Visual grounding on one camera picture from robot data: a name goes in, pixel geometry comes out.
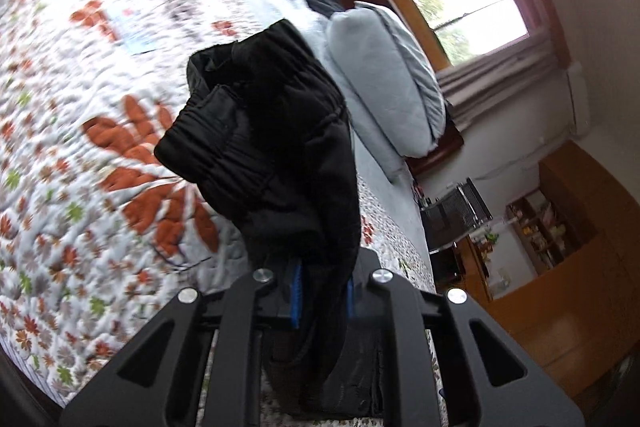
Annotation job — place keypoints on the black pants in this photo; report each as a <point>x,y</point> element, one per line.
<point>265,136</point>

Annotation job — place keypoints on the white floral quilt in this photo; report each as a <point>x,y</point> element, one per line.
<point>96,235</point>

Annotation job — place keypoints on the grey folded curtain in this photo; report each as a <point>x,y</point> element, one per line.
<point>480,84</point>

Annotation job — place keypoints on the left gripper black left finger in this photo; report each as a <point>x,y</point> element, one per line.
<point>197,362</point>

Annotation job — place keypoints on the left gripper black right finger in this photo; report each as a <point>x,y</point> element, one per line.
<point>422,359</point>

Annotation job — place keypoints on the black mesh office chair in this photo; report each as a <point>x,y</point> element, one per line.
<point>456,214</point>

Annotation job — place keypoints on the wooden desk cabinet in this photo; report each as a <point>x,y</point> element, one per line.
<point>579,319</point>

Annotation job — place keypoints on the folded grey-blue duvet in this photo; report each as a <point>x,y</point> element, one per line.
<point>385,81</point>

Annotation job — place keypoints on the wooden wall shelf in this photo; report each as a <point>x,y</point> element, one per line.
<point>544,231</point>

